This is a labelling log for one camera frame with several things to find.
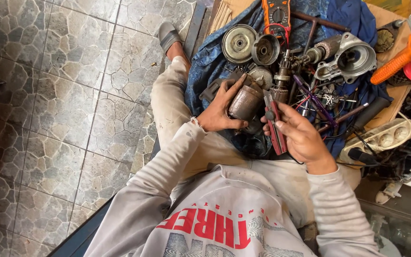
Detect person's left hand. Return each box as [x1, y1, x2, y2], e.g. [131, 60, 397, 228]
[196, 73, 250, 133]

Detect person's right hand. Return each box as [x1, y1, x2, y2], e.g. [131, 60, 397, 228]
[261, 102, 338, 176]

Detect brown cylindrical motor stator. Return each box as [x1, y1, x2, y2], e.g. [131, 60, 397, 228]
[228, 85, 264, 122]

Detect red handled pliers tool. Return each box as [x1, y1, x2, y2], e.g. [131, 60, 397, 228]
[263, 91, 288, 156]

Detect dark grey motor casing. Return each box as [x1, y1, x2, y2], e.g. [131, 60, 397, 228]
[199, 67, 253, 103]

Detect beige trousers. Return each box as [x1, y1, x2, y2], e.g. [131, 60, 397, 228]
[150, 55, 362, 229]

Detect purple screwdriver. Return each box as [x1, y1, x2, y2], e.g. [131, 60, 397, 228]
[293, 74, 339, 129]

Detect blue patterned cloth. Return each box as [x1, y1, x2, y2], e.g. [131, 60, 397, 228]
[184, 0, 329, 159]

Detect grey round metal part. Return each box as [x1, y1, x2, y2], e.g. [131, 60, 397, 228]
[248, 66, 274, 90]

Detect steel geared drill shaft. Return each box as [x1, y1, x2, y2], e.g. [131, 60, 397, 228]
[270, 49, 294, 105]

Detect round metal pulley disc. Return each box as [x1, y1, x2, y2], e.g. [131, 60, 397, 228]
[221, 24, 258, 65]

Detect cream power strip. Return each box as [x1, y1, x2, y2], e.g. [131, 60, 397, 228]
[338, 118, 411, 165]

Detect round metal cup housing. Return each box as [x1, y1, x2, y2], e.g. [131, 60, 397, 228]
[251, 34, 281, 67]

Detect grey sandal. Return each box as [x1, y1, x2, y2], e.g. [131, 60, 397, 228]
[157, 22, 183, 56]

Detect motor armature rotor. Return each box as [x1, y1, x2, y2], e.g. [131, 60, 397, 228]
[291, 35, 342, 69]

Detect dark plaid cloth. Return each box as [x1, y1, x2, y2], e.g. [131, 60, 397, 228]
[364, 137, 411, 180]

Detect bundle of wooden sticks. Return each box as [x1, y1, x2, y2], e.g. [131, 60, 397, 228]
[208, 0, 233, 35]

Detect aluminium gear housing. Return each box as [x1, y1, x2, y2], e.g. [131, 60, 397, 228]
[314, 32, 377, 85]

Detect white plastic fitting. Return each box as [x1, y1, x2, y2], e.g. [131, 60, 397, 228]
[375, 181, 403, 205]

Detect grey printed sweatshirt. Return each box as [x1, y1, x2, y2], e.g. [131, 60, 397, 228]
[83, 118, 386, 257]

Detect orange multimeter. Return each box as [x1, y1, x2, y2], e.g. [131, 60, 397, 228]
[261, 0, 292, 38]

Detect brown metal T wrench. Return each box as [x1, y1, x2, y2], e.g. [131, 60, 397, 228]
[290, 10, 351, 56]

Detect rusty round dish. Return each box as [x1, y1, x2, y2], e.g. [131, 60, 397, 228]
[373, 27, 396, 54]

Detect glass display case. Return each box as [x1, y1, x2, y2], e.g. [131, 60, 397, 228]
[355, 198, 411, 257]

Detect dark blue cloth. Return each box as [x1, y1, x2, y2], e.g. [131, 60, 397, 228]
[323, 0, 393, 158]

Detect tangle of coloured wires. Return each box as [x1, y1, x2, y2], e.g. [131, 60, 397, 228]
[289, 80, 357, 120]

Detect black handled metal tool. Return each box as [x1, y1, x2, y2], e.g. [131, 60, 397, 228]
[317, 96, 392, 135]

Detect orange plastic tool handle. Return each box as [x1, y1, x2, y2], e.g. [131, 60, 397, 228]
[370, 29, 411, 85]

